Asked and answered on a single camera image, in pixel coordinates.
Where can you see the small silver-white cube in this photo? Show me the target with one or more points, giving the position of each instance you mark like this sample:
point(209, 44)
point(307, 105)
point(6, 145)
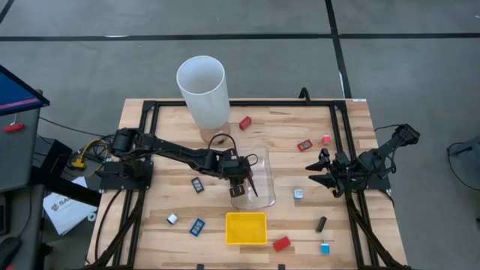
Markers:
point(172, 219)
point(298, 194)

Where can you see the small blue-white sharpener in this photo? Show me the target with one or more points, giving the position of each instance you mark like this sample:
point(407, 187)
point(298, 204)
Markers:
point(325, 248)

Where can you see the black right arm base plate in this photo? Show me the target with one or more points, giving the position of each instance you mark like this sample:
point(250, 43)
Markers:
point(378, 183)

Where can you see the white printed paper bag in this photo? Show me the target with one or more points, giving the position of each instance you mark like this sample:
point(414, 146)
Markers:
point(67, 213)

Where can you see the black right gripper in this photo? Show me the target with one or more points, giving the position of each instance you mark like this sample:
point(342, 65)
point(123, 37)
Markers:
point(337, 168)

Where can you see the white lamp with wooden base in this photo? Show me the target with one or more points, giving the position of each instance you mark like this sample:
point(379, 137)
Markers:
point(206, 97)

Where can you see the small red digital clock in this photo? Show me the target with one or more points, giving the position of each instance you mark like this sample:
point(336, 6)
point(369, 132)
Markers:
point(305, 145)

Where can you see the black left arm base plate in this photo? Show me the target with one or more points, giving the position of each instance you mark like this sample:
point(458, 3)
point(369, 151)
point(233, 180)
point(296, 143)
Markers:
point(125, 180)

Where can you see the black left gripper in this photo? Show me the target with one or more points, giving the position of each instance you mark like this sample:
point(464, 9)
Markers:
point(234, 167)

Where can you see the black aluminium table frame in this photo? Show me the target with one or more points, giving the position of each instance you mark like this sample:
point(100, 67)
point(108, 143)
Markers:
point(262, 102)

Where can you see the small blue digital clock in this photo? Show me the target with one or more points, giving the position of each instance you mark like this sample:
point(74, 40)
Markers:
point(197, 227)

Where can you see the yellow plastic basket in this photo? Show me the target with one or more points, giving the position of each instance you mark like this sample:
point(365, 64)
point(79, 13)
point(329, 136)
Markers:
point(246, 228)

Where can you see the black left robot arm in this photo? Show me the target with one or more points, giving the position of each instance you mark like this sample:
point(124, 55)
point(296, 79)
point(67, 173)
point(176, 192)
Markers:
point(180, 152)

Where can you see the grey cabinet with blue top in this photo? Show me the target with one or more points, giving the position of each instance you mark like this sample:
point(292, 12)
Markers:
point(18, 157)

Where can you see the small black block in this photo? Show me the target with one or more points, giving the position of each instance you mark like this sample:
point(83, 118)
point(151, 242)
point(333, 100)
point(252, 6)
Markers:
point(321, 224)

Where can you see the small black digital clock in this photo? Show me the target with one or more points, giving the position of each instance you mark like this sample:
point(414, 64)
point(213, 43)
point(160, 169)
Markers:
point(197, 184)

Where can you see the red rectangular block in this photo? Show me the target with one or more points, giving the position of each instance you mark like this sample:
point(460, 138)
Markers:
point(281, 243)

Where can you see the yellow plug connector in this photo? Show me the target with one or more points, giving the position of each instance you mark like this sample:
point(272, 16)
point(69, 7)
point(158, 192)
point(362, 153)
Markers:
point(78, 163)

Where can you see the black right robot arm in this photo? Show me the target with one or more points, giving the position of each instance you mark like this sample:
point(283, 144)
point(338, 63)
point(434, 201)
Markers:
point(390, 144)

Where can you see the small pink-red sharpener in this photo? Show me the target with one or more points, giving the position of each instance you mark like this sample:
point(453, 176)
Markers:
point(326, 139)

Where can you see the clear plastic container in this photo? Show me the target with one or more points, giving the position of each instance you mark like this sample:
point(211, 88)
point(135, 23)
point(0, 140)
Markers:
point(264, 187)

